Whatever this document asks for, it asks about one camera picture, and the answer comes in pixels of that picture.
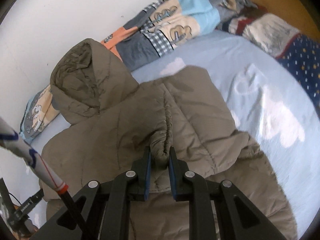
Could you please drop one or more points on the wooden headboard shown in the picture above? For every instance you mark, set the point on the wooden headboard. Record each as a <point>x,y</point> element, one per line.
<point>293,12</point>

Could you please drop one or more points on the olive quilted hooded jacket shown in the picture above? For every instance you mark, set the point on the olive quilted hooded jacket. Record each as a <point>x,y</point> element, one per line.
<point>113,118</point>

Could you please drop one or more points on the light blue cloud bedsheet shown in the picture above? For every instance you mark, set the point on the light blue cloud bedsheet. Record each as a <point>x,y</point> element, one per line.
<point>265,101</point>

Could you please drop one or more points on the patchwork rolled quilt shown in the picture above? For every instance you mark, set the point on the patchwork rolled quilt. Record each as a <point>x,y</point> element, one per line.
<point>166,24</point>

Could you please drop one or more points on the red striped garment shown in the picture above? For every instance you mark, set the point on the red striped garment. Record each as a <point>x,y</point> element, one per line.
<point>239,22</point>

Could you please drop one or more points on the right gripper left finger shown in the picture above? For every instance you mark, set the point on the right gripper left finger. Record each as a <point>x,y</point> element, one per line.
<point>139,177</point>

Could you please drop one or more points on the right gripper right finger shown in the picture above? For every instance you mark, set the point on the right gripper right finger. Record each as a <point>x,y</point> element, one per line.
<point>182,180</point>

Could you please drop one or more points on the grey white folded cloth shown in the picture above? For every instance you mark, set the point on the grey white folded cloth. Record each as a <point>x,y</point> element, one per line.
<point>271,34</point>

